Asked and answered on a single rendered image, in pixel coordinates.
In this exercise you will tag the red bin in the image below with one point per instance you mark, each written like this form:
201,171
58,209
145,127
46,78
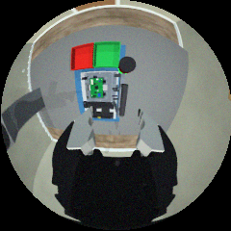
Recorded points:
82,56

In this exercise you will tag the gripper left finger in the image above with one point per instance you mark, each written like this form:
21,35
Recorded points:
77,140

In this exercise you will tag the green circuit board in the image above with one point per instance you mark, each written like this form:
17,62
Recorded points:
96,87

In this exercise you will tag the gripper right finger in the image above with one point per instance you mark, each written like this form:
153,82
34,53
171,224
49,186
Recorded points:
154,142

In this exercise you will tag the green bin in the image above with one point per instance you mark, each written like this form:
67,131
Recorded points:
106,53

